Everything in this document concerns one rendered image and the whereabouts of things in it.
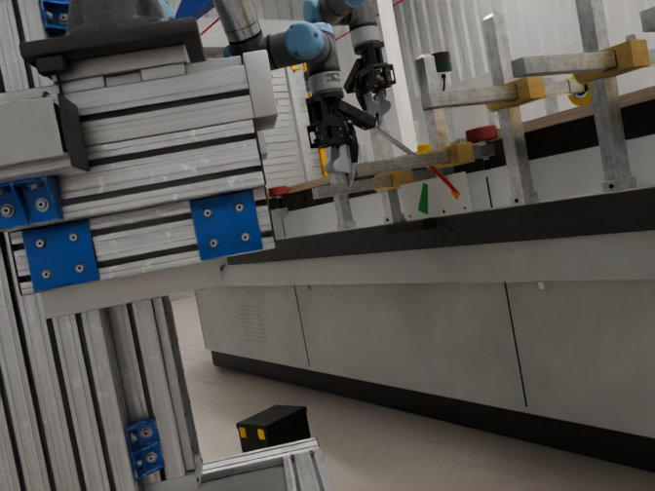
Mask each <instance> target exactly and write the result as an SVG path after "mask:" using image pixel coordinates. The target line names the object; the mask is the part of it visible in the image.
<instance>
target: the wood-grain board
mask: <svg viewBox="0 0 655 491"><path fill-rule="evenodd" d="M618 98H619V104H620V108H623V107H627V106H631V105H635V104H639V103H643V102H645V101H649V100H653V99H655V86H651V87H647V88H644V89H640V90H637V91H633V92H629V93H626V94H620V95H618ZM593 115H594V109H593V104H592V103H588V104H585V105H581V106H577V107H574V108H570V109H567V110H563V111H560V112H557V113H553V114H550V115H546V116H542V117H539V118H535V119H532V120H528V121H524V122H522V127H523V132H524V133H526V132H532V131H536V130H540V129H544V128H547V127H551V126H555V125H558V124H562V123H566V122H570V121H574V120H578V119H582V118H586V117H589V116H593ZM497 132H498V138H496V139H492V140H489V141H488V142H491V141H495V140H499V139H502V134H501V129H497ZM329 183H330V179H329V176H325V177H322V178H318V179H314V180H311V181H307V182H304V183H300V184H296V185H293V186H290V187H288V191H289V194H291V193H295V192H299V191H302V190H306V189H310V188H314V187H318V186H322V185H326V184H329Z"/></svg>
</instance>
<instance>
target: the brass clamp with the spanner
mask: <svg viewBox="0 0 655 491"><path fill-rule="evenodd" d="M446 150H447V151H448V157H449V163H445V164H441V165H434V167H435V168H436V169H437V170H439V169H443V168H449V167H455V166H459V165H464V164H468V163H472V162H474V161H475V158H474V153H473V147H472V142H464V143H457V144H453V145H449V146H446V147H443V148H439V149H436V150H432V151H428V152H427V153H433V152H440V151H446Z"/></svg>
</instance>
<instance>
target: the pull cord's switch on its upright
mask: <svg viewBox="0 0 655 491"><path fill-rule="evenodd" d="M284 69H285V75H286V80H287V86H288V91H289V101H290V106H291V111H292V117H293V121H294V127H295V132H296V137H297V143H298V148H299V154H300V159H301V164H302V169H303V174H304V179H305V182H307V181H311V180H313V176H312V172H311V166H310V161H309V156H308V150H307V145H306V139H305V134H304V129H303V124H302V119H301V113H300V108H299V103H298V97H297V92H296V86H295V82H294V77H293V73H294V72H295V71H296V70H298V69H299V67H298V64H297V65H294V66H290V67H286V68H284Z"/></svg>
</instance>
